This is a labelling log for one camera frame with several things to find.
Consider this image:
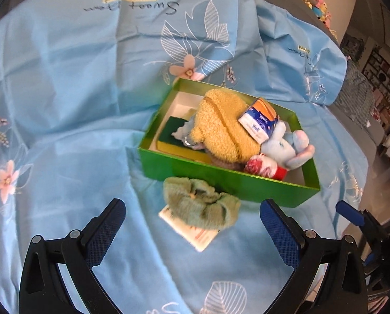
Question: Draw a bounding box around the blue tissue packet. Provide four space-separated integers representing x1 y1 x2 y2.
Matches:
238 97 279 144

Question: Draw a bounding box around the green and yellow sponge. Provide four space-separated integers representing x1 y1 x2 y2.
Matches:
157 115 190 153

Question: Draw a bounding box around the blue floral printed bedsheet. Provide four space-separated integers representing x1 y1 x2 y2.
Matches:
0 0 369 314

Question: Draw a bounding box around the white blue pink plush toy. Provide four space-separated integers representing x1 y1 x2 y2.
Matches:
260 122 316 171

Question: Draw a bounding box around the grey-green fluffy cloth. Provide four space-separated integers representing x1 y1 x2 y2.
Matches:
163 177 241 229

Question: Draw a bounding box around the red and white soft toy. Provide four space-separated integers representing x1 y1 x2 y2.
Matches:
244 155 287 180

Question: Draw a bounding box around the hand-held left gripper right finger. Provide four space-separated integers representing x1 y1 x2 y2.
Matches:
260 198 369 314

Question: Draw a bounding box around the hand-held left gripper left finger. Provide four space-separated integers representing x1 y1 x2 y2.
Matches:
18 198 127 314

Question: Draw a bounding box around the green cardboard box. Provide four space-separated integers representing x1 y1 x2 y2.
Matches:
138 78 320 208

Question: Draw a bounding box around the yellow fluffy cloth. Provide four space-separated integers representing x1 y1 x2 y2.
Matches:
191 88 264 164

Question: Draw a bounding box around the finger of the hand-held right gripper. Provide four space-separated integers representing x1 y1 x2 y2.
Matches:
335 201 368 227

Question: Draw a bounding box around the lilac knitted cloth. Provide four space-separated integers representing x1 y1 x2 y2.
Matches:
170 118 204 151

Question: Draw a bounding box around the cluttered display shelf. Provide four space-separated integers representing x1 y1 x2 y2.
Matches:
361 36 390 112

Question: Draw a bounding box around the orange tree-print card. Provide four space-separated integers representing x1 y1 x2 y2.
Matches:
158 204 220 253

